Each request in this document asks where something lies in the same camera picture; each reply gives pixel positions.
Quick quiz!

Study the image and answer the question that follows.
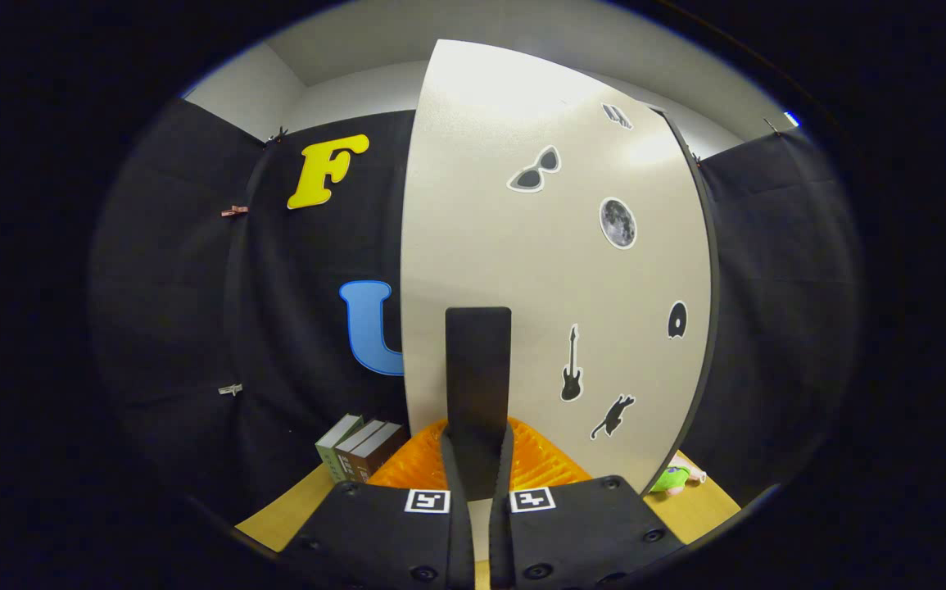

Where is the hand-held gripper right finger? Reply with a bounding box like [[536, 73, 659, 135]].
[[488, 418, 686, 590]]

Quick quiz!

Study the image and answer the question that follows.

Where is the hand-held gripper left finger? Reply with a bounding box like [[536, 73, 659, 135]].
[[280, 418, 474, 590]]

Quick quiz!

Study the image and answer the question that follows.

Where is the black door handle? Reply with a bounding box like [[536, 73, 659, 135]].
[[445, 307, 513, 501]]

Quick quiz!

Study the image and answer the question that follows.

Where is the green toy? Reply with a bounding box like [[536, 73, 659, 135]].
[[649, 463, 708, 495]]

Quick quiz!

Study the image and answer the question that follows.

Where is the black backdrop cloth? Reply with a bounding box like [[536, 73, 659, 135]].
[[88, 98, 862, 525]]

